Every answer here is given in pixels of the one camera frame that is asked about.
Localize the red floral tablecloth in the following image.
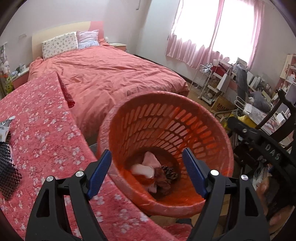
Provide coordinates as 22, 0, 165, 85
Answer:
0, 71, 192, 241

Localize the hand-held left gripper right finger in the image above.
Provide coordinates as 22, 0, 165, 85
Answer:
182, 148, 270, 241

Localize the white paper bag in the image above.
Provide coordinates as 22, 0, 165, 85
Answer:
216, 72, 233, 93

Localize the red paper cup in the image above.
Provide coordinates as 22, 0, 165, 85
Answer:
130, 163, 155, 180

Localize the brown paper bag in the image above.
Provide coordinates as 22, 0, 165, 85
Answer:
211, 96, 236, 114

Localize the white trolley cart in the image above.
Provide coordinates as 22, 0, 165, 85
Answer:
193, 64, 232, 105

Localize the dark wooden chair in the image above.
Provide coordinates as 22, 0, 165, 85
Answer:
232, 89, 296, 186

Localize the grey plush cloth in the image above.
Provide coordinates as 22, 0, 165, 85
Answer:
251, 91, 271, 112

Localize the hanging plush toy holder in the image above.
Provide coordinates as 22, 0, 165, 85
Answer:
0, 42, 10, 75

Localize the yellow plastic basin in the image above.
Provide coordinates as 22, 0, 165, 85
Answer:
225, 115, 257, 130

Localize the white floral pillow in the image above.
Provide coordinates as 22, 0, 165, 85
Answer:
42, 32, 79, 59

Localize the white desk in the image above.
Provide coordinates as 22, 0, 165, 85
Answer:
217, 59, 278, 102

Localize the clear plastic bag with papers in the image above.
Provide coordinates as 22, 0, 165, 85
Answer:
243, 104, 278, 126

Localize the bed with red duvet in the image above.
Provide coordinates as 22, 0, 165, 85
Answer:
28, 21, 189, 144

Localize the white tissue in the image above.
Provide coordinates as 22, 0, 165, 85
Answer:
142, 151, 162, 168

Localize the orange plastic basket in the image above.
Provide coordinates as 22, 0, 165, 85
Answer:
97, 91, 234, 215

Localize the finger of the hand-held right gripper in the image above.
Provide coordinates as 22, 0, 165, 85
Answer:
227, 116, 262, 151

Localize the pink and white bookshelf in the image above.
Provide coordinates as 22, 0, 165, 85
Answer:
280, 54, 296, 93

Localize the white snack packet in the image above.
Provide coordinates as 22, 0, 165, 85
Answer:
0, 116, 16, 142

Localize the yellow green toy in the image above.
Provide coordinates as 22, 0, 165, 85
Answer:
3, 75, 13, 94

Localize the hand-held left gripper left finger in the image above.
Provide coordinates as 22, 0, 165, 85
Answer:
25, 149, 112, 241

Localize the pink nightstand with mug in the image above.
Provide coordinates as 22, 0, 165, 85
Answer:
10, 67, 30, 90

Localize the black foam mesh net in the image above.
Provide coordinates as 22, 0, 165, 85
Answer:
0, 132, 22, 201

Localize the pink striped pillow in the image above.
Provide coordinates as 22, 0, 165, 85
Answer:
76, 29, 100, 49

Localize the black floral scrunchie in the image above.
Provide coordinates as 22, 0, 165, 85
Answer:
161, 165, 178, 183

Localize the pink curtain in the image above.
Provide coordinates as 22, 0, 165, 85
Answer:
165, 0, 223, 67
222, 0, 265, 70

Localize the brown scrunchie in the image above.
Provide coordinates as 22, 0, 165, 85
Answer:
153, 168, 173, 189

